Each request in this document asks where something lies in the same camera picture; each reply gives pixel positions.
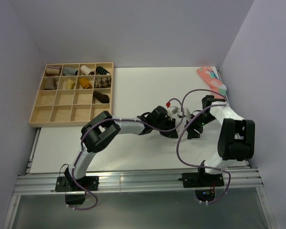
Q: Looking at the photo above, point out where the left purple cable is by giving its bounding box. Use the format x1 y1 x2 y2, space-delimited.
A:
69 97 184 212

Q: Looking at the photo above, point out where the black white striped rolled sock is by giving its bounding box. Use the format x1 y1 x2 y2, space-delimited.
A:
96 66 110 75

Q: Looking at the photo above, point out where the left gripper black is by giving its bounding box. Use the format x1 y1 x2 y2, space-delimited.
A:
153 117 177 139

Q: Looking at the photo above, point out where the wooden compartment tray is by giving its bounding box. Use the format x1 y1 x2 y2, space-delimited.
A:
29 62 114 127

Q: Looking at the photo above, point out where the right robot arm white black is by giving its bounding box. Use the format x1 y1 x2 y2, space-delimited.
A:
186 95 255 186

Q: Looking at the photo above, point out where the mustard orange rolled sock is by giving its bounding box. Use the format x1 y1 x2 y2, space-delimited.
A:
79 78 92 89

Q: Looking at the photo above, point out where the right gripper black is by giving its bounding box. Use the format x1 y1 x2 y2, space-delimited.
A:
184 113 216 140

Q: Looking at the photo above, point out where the brown grey rolled sock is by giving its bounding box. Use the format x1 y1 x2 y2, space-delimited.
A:
44 78 57 90

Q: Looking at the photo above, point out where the grey blue rolled sock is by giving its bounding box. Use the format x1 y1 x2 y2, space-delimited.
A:
62 67 78 76

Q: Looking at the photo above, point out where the aluminium rail frame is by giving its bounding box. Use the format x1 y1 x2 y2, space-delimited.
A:
4 66 278 229

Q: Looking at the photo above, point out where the pale yellow rolled sock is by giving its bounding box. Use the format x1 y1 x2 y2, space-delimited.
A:
66 79 76 90

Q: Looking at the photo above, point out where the checkered brown rolled sock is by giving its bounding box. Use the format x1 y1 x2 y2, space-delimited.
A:
94 77 112 89

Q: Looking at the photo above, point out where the white sock pair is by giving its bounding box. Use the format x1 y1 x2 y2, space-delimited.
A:
176 118 187 134

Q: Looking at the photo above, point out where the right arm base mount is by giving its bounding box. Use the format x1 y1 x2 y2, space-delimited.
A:
178 169 225 202

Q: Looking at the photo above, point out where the pink patterned sock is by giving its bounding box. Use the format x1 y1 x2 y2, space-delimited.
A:
196 66 227 98

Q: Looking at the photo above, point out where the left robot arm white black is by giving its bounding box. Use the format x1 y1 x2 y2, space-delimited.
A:
64 106 178 190

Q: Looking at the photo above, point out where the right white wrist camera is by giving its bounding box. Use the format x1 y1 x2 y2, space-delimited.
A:
177 108 192 121

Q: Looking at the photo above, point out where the beige rolled sock purple band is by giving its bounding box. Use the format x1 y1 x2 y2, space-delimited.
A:
45 66 61 76

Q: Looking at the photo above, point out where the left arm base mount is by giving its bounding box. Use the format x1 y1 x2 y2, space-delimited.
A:
54 176 99 206

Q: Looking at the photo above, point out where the dark brown rolled sock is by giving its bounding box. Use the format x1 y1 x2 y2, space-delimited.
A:
93 91 110 104

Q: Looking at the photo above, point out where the white brown rolled sock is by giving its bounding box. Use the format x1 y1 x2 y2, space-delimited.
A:
80 65 95 75

